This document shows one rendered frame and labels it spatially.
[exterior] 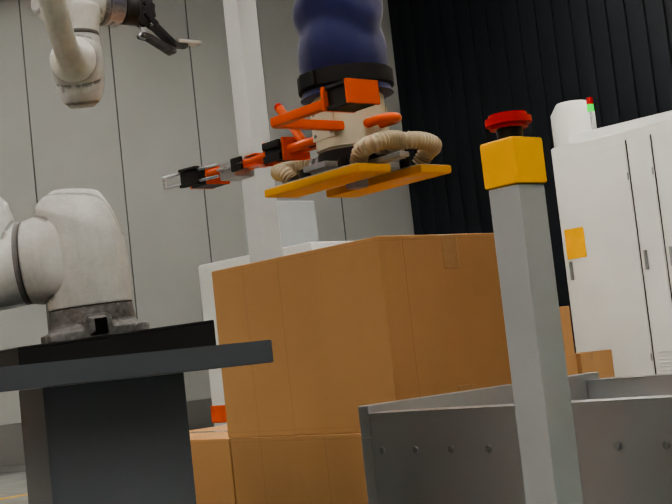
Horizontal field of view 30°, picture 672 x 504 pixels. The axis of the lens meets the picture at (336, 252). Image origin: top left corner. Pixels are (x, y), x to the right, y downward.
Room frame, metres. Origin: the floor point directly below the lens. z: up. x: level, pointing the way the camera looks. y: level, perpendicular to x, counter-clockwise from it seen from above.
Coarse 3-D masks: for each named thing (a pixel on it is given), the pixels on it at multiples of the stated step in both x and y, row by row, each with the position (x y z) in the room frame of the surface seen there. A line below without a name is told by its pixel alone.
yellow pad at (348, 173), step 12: (336, 168) 2.75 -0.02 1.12; (348, 168) 2.70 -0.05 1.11; (360, 168) 2.68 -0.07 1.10; (372, 168) 2.70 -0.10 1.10; (384, 168) 2.73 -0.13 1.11; (300, 180) 2.83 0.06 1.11; (312, 180) 2.79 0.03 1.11; (324, 180) 2.77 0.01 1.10; (336, 180) 2.77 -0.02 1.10; (348, 180) 2.80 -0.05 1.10; (264, 192) 2.93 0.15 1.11; (276, 192) 2.90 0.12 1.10; (288, 192) 2.88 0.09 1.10; (300, 192) 2.91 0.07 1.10; (312, 192) 2.93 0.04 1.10
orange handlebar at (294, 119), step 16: (288, 112) 2.64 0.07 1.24; (304, 112) 2.60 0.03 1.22; (320, 112) 2.58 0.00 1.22; (288, 128) 2.72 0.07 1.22; (304, 128) 2.75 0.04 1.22; (320, 128) 2.77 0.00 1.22; (336, 128) 2.80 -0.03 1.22; (288, 144) 3.04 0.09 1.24; (304, 144) 2.99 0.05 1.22; (256, 160) 3.14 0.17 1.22; (208, 176) 3.30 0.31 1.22
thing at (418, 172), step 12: (408, 168) 2.83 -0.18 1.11; (420, 168) 2.80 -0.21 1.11; (432, 168) 2.82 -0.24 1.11; (444, 168) 2.85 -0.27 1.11; (372, 180) 2.92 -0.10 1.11; (384, 180) 2.89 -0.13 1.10; (396, 180) 2.88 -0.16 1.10; (408, 180) 2.91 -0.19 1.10; (420, 180) 2.93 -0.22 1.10; (336, 192) 3.03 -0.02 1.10; (348, 192) 3.00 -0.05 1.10; (360, 192) 3.03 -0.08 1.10; (372, 192) 3.05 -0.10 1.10
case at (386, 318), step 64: (320, 256) 2.69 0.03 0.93; (384, 256) 2.56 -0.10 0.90; (448, 256) 2.68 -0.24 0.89; (256, 320) 2.89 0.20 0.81; (320, 320) 2.71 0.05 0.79; (384, 320) 2.56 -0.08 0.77; (448, 320) 2.67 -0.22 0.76; (256, 384) 2.90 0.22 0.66; (320, 384) 2.73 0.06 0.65; (384, 384) 2.58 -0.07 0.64; (448, 384) 2.65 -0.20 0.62
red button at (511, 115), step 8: (504, 112) 1.83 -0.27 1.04; (512, 112) 1.83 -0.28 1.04; (520, 112) 1.84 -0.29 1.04; (488, 120) 1.84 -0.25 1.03; (496, 120) 1.83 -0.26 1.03; (504, 120) 1.83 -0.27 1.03; (512, 120) 1.83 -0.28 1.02; (520, 120) 1.83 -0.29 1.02; (528, 120) 1.84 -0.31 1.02; (488, 128) 1.87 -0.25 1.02; (496, 128) 1.84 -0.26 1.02; (504, 128) 1.84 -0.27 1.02; (512, 128) 1.84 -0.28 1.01; (520, 128) 1.85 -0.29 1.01; (504, 136) 1.84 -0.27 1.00
